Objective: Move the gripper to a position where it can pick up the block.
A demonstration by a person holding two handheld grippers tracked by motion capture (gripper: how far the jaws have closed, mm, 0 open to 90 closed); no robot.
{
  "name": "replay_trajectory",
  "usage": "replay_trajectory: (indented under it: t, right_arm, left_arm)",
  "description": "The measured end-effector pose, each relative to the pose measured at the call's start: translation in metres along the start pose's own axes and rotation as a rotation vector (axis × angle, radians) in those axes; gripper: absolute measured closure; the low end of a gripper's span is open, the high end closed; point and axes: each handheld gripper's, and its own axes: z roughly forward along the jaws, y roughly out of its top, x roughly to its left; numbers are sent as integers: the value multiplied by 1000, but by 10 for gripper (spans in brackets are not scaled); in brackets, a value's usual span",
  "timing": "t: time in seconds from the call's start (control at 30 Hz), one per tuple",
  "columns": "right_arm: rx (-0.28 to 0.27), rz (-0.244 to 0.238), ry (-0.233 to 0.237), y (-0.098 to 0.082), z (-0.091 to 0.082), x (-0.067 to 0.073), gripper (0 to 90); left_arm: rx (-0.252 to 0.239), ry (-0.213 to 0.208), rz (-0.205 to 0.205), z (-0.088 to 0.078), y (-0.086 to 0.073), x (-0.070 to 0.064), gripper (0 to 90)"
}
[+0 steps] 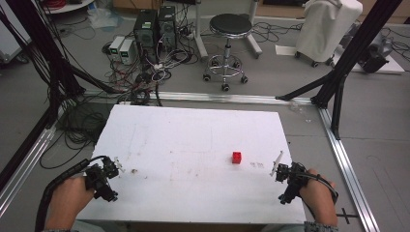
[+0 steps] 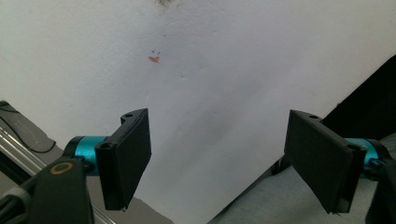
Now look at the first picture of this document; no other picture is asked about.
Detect black round stool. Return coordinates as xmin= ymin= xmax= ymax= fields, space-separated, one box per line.
xmin=202 ymin=13 xmax=254 ymax=93

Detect black metal frame post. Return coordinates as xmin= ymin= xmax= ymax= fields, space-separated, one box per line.
xmin=275 ymin=0 xmax=404 ymax=141
xmin=0 ymin=0 xmax=130 ymax=191

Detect white sheet of paper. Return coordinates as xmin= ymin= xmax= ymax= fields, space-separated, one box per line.
xmin=275 ymin=43 xmax=301 ymax=58

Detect aluminium floor rail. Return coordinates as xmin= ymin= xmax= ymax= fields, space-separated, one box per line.
xmin=81 ymin=90 xmax=318 ymax=106
xmin=317 ymin=105 xmax=382 ymax=232
xmin=0 ymin=105 xmax=66 ymax=218

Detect black device on white board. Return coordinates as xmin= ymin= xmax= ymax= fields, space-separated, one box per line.
xmin=357 ymin=31 xmax=395 ymax=74

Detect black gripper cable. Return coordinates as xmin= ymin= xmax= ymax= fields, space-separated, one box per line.
xmin=34 ymin=155 xmax=108 ymax=232
xmin=299 ymin=172 xmax=339 ymax=205

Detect black computer tower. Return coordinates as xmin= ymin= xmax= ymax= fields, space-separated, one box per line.
xmin=157 ymin=5 xmax=178 ymax=53
xmin=132 ymin=9 xmax=160 ymax=65

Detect white flat board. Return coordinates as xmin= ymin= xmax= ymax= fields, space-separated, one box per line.
xmin=332 ymin=50 xmax=406 ymax=75

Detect person's left hand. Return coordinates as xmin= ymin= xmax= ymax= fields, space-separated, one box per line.
xmin=45 ymin=175 xmax=97 ymax=231

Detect clear plastic bag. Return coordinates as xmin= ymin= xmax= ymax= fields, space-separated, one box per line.
xmin=86 ymin=5 xmax=125 ymax=31

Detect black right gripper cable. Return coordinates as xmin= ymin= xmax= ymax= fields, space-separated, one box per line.
xmin=299 ymin=172 xmax=339 ymax=205

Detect person's right hand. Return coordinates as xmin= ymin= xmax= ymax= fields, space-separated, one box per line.
xmin=299 ymin=168 xmax=339 ymax=227

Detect white covered machine on wheels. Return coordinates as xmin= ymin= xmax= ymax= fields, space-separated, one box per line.
xmin=294 ymin=0 xmax=365 ymax=69

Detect white table legs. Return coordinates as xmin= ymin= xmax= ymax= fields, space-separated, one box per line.
xmin=192 ymin=0 xmax=264 ymax=61

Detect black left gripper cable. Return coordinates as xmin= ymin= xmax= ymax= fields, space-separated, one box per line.
xmin=34 ymin=155 xmax=108 ymax=232

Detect white round table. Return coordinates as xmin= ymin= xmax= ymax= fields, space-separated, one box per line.
xmin=41 ymin=0 xmax=97 ymax=15

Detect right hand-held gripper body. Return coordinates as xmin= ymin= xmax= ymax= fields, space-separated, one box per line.
xmin=275 ymin=161 xmax=311 ymax=206

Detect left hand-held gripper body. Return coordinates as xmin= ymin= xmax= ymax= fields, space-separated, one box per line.
xmin=84 ymin=156 xmax=120 ymax=203

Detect white power supply unit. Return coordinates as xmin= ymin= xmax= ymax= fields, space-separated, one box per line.
xmin=108 ymin=35 xmax=126 ymax=61
xmin=118 ymin=39 xmax=135 ymax=66

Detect white cabinet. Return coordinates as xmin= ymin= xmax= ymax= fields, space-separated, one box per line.
xmin=0 ymin=0 xmax=33 ymax=65

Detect tangle of floor cables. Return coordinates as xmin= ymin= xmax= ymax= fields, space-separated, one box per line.
xmin=38 ymin=6 xmax=207 ymax=170

